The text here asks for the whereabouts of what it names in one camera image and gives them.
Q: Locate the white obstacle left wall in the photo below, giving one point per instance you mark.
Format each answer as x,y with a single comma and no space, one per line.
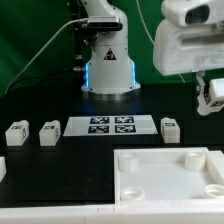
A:
3,170

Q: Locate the white tag sheet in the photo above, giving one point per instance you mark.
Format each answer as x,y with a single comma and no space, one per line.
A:
110,125

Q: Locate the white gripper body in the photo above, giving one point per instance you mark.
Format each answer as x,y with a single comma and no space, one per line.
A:
180,50

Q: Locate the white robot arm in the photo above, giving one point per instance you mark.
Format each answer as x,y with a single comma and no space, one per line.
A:
110,71

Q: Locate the black base camera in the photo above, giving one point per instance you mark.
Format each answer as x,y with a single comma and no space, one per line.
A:
104,23

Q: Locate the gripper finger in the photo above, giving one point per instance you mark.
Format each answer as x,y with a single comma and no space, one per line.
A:
204,97

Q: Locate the white square tabletop tray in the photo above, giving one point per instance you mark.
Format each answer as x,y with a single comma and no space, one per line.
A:
168,174

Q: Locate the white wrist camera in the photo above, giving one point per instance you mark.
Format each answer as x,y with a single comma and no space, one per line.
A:
184,13

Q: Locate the white front rail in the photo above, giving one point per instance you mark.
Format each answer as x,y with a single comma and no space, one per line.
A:
201,212

